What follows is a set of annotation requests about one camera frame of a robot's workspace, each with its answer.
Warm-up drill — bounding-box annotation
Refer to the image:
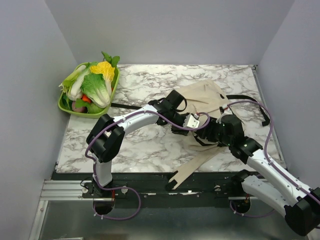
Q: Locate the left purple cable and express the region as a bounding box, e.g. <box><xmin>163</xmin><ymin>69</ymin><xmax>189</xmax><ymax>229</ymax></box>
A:
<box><xmin>84</xmin><ymin>111</ymin><xmax>211</xmax><ymax>220</ymax></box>

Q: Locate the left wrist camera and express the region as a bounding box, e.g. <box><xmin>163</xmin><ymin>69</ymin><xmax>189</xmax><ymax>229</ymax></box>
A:
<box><xmin>183</xmin><ymin>114</ymin><xmax>200</xmax><ymax>129</ymax></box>

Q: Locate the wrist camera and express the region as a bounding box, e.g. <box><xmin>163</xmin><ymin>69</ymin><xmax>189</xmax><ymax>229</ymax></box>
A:
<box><xmin>219</xmin><ymin>104</ymin><xmax>230</xmax><ymax>113</ymax></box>
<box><xmin>183</xmin><ymin>114</ymin><xmax>200</xmax><ymax>129</ymax></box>

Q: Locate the white toy bok choy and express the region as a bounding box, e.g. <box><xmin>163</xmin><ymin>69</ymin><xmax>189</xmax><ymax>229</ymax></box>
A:
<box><xmin>59</xmin><ymin>62</ymin><xmax>90</xmax><ymax>101</ymax></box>

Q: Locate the orange toy carrot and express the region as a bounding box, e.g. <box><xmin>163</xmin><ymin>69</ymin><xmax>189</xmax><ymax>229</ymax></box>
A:
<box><xmin>81</xmin><ymin>94</ymin><xmax>92</xmax><ymax>104</ymax></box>

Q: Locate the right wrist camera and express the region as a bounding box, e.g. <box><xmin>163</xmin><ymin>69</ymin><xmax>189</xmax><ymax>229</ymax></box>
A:
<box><xmin>219</xmin><ymin>104</ymin><xmax>230</xmax><ymax>113</ymax></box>

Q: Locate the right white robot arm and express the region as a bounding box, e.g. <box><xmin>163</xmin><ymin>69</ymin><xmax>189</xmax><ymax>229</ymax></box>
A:
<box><xmin>196</xmin><ymin>114</ymin><xmax>320</xmax><ymax>236</ymax></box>

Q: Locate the green toy lettuce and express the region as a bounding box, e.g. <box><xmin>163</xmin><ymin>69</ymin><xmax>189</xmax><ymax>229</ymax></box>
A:
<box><xmin>80</xmin><ymin>73</ymin><xmax>111</xmax><ymax>108</ymax></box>

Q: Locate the beige canvas student bag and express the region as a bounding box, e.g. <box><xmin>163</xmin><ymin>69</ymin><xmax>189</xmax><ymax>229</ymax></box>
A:
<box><xmin>111</xmin><ymin>80</ymin><xmax>272</xmax><ymax>192</ymax></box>

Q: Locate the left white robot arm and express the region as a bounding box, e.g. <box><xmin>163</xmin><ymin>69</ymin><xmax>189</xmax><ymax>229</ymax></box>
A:
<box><xmin>85</xmin><ymin>90</ymin><xmax>187</xmax><ymax>198</ymax></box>

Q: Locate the green vegetable basket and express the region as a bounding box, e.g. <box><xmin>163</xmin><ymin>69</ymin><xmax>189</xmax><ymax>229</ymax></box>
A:
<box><xmin>57</xmin><ymin>67</ymin><xmax>120</xmax><ymax>119</ymax></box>

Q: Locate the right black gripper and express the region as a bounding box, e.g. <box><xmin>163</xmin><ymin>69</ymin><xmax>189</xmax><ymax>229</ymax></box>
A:
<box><xmin>195</xmin><ymin>115</ymin><xmax>233</xmax><ymax>146</ymax></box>

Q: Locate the yellow toy cabbage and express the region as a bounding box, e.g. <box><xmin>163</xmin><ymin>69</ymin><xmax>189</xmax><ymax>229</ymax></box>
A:
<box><xmin>90</xmin><ymin>61</ymin><xmax>116</xmax><ymax>89</ymax></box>

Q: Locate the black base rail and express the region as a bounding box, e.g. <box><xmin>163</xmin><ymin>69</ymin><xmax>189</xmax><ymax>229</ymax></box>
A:
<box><xmin>51</xmin><ymin>170</ymin><xmax>251</xmax><ymax>213</ymax></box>

